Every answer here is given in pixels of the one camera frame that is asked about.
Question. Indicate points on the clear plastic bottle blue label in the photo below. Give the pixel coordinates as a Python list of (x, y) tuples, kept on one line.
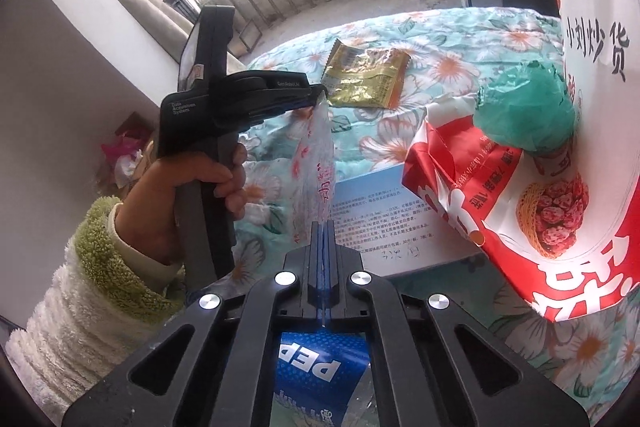
[(310, 372)]

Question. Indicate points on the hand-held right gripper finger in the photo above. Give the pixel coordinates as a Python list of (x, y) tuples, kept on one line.
[(318, 257), (330, 257)]

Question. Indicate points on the gold snack packet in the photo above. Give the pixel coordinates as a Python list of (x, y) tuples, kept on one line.
[(365, 77)]

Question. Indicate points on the clear plastic bag red print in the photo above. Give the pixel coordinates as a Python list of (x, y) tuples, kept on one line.
[(312, 167)]

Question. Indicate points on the turquoise floral blanket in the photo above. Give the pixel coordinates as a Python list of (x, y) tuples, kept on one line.
[(450, 37)]

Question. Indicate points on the red white snack bag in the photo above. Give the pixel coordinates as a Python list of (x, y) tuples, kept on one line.
[(575, 217)]

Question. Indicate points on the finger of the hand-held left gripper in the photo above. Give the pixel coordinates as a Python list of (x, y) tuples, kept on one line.
[(285, 99)]

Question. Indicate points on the person's left hand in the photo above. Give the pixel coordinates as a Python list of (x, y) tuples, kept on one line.
[(160, 202)]

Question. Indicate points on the pink crumpled wrapping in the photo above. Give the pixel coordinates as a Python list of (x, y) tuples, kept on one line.
[(125, 147)]

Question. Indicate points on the blue white cardboard box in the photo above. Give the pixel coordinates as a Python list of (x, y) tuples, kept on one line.
[(380, 217)]

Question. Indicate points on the green plastic bag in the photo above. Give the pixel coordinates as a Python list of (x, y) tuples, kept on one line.
[(525, 112)]

